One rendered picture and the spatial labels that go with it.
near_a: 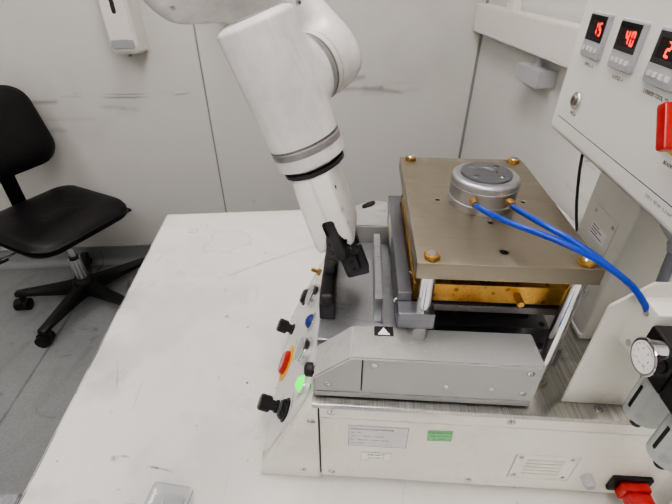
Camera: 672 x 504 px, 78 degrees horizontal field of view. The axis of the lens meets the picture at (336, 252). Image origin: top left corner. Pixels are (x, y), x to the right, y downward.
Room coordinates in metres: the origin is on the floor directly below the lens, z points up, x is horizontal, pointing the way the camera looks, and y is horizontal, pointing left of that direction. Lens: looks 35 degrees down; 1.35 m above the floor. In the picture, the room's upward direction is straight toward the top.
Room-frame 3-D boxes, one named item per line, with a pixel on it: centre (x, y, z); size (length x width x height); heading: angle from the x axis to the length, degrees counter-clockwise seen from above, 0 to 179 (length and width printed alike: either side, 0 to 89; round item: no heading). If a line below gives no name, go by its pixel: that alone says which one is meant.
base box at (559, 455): (0.44, -0.17, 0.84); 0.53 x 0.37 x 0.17; 86
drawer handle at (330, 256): (0.47, 0.01, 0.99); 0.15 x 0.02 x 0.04; 176
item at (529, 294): (0.45, -0.18, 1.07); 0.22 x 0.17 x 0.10; 176
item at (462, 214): (0.43, -0.21, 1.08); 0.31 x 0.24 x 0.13; 176
